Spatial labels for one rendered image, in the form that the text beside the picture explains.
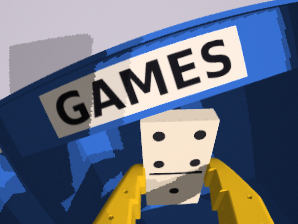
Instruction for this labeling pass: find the cream domino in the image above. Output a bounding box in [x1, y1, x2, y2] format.
[140, 109, 220, 205]

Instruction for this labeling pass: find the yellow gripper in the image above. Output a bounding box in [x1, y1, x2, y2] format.
[92, 158, 274, 224]

